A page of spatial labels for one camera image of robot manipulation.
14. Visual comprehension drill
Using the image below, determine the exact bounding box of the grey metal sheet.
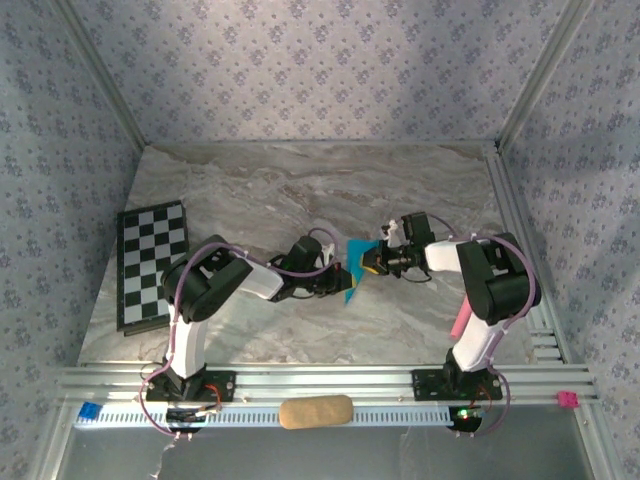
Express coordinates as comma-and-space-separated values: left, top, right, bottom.
54, 424, 599, 480

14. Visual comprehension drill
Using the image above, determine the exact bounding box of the tan oval sponge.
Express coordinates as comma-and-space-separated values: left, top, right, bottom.
278, 394, 354, 430

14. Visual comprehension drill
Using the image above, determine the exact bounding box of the black and white chessboard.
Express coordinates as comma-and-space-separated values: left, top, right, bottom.
115, 199, 192, 337

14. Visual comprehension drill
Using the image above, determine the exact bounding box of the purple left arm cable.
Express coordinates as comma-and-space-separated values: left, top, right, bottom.
139, 227, 342, 442

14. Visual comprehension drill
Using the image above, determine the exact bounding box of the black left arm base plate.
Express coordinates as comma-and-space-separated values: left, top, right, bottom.
144, 369, 237, 404

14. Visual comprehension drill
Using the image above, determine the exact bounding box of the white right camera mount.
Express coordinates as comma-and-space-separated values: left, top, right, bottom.
380, 218, 404, 249

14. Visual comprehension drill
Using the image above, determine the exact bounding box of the long aluminium mounting rail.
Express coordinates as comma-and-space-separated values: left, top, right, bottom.
49, 363, 601, 407

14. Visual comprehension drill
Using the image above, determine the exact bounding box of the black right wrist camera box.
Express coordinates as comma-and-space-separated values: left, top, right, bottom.
400, 212, 436, 244

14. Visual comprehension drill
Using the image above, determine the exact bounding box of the thin red wire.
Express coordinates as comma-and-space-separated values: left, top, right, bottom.
202, 383, 225, 415
469, 385, 494, 416

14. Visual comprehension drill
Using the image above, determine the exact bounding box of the aluminium frame leg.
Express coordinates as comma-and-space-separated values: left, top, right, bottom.
574, 403, 619, 480
27, 404, 76, 480

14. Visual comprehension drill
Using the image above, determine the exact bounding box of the circuit board with green light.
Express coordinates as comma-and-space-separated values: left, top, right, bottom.
447, 405, 485, 434

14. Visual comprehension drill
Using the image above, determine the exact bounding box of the blue paper sheet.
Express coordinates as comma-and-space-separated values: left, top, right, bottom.
343, 238, 381, 305

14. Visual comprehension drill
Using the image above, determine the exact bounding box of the aluminium corner post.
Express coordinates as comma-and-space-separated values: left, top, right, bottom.
49, 0, 151, 149
494, 0, 596, 151

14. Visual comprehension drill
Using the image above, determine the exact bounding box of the white slotted cable duct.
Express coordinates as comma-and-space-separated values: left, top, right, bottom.
74, 403, 454, 430

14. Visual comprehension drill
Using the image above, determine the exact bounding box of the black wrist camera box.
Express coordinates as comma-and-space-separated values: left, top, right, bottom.
400, 212, 436, 244
287, 235, 324, 274

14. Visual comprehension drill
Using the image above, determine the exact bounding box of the pink marker pen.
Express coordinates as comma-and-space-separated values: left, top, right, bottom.
449, 294, 471, 340

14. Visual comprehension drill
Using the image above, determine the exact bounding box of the circuit board with coloured wires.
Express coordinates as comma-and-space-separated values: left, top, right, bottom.
165, 407, 221, 434

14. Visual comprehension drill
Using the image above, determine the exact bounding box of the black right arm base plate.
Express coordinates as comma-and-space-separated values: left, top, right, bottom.
410, 368, 504, 402

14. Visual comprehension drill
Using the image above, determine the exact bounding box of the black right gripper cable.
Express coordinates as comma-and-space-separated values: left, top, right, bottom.
399, 264, 434, 285

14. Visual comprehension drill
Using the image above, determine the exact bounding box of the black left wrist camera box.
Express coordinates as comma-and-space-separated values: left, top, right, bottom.
287, 235, 324, 274

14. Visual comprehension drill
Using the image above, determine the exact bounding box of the aluminium side rail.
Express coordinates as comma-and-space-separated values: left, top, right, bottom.
482, 144, 571, 366

